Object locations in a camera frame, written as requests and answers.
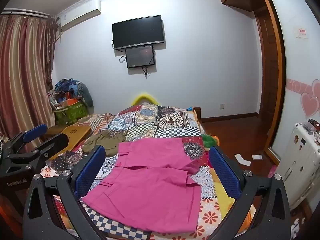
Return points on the pink heart wall decal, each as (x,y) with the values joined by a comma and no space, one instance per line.
(308,102)

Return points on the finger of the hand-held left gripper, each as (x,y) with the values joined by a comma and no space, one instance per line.
(35,132)
(53,142)

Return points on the white paper sheet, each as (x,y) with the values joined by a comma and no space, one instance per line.
(242,160)
(257,157)

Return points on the wooden door frame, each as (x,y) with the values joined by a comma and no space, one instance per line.
(280,55)

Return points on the striped red curtain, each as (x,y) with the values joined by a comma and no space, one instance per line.
(22,75)

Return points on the small dark box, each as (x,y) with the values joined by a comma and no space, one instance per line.
(313,123)

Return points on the dark curtain rail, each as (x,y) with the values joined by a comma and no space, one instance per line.
(25,13)

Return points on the white wall socket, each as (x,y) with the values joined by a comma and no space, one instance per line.
(221,106)

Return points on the white air conditioner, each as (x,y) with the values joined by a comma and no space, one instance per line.
(80,12)

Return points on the pink pants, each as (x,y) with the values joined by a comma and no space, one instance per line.
(150,192)

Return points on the white wall notice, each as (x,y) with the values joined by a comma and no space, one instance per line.
(302,33)

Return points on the pile of clothes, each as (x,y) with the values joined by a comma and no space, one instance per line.
(72,87)

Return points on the white wall socket box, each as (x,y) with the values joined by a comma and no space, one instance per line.
(295,160)

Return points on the yellow curved headboard pad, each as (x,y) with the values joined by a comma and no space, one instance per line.
(145,95)

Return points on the olive green pants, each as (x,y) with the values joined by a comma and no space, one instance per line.
(110,142)

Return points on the patchwork printed blanket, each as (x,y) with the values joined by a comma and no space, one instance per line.
(175,122)

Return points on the green plush toy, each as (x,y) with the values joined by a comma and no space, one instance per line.
(207,141)

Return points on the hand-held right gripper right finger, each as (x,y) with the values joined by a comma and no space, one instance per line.
(223,172)

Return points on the wooden bed frame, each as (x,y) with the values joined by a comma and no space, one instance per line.
(197,112)

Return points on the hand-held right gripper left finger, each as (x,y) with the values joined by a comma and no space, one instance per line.
(91,171)

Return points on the wooden lap desk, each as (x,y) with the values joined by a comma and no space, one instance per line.
(75,132)

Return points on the black wall television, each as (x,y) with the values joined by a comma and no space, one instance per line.
(137,32)

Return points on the wooden door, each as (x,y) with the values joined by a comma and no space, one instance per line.
(267,67)

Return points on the green patterned bag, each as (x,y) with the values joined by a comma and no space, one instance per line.
(72,112)

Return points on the small black wall monitor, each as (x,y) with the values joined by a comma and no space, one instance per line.
(140,56)

